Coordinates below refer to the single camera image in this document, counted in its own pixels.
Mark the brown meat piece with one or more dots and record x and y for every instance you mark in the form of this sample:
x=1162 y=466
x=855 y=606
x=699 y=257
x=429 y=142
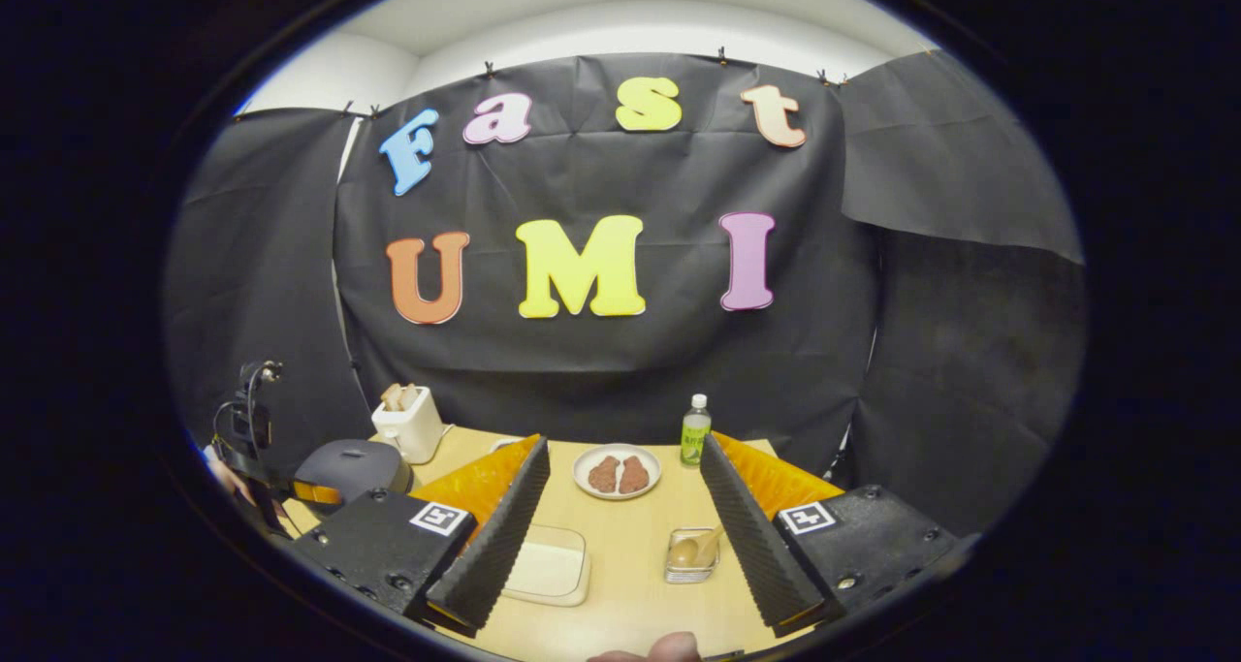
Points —
x=634 y=475
x=604 y=475

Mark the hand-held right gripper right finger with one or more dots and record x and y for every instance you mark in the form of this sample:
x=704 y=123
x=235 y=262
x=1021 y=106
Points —
x=756 y=546

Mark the glass container of rice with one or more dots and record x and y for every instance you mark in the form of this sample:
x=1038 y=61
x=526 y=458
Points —
x=548 y=570

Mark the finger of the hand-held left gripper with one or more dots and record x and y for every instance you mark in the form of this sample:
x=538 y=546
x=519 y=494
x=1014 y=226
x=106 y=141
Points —
x=315 y=492

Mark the white toaster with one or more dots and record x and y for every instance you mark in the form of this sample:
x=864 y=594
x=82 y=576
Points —
x=412 y=434

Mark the white round plate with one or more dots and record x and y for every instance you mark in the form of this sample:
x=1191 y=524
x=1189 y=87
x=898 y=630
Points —
x=617 y=496

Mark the green drink bottle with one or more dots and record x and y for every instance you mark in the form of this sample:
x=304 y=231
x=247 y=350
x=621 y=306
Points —
x=695 y=434

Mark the white divided dish with beans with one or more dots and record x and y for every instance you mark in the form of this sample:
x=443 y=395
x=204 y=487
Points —
x=504 y=442

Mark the silver black rice cooker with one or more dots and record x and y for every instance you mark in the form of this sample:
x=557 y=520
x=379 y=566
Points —
x=354 y=468

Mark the bread slice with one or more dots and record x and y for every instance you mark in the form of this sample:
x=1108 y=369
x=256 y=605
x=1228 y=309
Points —
x=391 y=397
x=409 y=394

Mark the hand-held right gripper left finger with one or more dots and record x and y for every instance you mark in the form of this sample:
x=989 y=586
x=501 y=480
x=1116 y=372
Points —
x=494 y=546

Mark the wooden spoon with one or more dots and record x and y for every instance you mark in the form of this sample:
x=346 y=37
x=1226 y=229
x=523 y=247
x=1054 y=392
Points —
x=684 y=551

